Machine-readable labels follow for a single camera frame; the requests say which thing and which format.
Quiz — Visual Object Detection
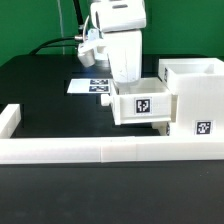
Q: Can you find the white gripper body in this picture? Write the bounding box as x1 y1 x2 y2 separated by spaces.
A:
78 30 142 84

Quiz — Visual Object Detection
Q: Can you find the white drawer with tag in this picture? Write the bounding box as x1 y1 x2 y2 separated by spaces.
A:
152 122 170 136
101 77 174 125

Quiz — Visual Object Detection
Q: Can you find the white drawer cabinet box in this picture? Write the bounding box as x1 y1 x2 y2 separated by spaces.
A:
158 58 224 137

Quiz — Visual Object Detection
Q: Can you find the white front drawer with tag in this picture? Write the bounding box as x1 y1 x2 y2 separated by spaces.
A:
152 122 170 136

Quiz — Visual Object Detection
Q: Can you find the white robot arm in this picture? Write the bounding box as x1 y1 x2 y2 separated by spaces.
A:
78 0 146 85

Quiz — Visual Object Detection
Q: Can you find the white plate with fiducial tags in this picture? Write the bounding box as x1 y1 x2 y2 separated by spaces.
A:
67 79 110 94

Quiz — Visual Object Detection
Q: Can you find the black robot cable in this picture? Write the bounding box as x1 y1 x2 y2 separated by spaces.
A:
29 0 89 56

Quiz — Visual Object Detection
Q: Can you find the white left fence wall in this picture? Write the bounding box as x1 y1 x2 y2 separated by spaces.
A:
0 104 21 139

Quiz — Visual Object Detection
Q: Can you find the white fence wall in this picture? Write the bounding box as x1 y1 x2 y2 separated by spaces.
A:
0 104 21 139
0 136 224 164

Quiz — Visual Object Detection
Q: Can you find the white front fence wall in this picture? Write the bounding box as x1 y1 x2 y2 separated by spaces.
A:
0 136 224 164

